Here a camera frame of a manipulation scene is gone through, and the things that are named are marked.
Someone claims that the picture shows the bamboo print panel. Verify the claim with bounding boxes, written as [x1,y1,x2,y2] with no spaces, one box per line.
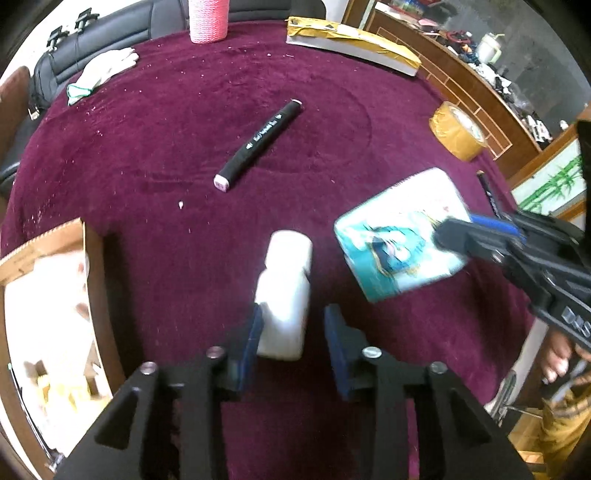
[510,138,587,217]

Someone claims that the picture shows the white work gloves green cuff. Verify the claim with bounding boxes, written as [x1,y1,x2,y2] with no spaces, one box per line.
[67,47,140,106]

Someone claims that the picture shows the black leather sofa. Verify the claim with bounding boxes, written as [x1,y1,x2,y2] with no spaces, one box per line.
[30,0,326,114]

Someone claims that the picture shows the brown cardboard box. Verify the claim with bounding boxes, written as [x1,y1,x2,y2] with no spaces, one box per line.
[0,218,127,476]

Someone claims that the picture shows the tan patterned trousers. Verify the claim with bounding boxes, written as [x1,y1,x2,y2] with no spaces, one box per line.
[538,388,591,480]

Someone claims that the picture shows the teal white tissue pack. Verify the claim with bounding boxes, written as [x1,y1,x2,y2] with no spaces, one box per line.
[333,167,472,304]

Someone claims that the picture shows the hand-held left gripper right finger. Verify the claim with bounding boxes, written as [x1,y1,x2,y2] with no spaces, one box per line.
[323,304,532,480]

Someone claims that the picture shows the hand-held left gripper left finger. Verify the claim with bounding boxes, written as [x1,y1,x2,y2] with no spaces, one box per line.
[53,305,265,480]

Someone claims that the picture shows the yellow padded parcel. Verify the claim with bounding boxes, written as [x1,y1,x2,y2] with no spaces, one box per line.
[285,16,422,77]

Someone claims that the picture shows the person's right hand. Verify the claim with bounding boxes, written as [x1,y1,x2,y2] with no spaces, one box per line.
[541,330,580,385]

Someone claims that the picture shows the white plastic bottle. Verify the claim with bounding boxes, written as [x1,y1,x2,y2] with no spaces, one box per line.
[254,230,314,361]

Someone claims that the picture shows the pile of assorted clutter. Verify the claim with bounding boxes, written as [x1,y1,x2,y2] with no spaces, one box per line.
[379,0,555,139]

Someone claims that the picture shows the wooden counter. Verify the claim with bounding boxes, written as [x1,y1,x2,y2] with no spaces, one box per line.
[344,0,591,185]

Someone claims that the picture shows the pink yarn roll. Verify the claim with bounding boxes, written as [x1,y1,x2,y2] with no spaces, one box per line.
[187,0,230,44]

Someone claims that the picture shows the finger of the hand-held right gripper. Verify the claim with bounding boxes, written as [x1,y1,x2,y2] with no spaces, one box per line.
[434,220,591,354]
[471,210,591,301]

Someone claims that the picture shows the brown upholstered chair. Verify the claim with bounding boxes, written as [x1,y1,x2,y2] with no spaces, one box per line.
[0,67,31,162]

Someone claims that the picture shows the black marker pink caps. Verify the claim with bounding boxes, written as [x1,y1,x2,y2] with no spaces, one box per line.
[213,99,303,192]

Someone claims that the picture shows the black marker yellow caps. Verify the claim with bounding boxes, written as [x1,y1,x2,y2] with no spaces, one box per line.
[476,170,504,217]

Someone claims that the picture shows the white electric kettle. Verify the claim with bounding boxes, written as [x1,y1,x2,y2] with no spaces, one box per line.
[475,31,504,64]

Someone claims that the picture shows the yellow tape roll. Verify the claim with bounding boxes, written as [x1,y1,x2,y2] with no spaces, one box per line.
[428,100,488,162]

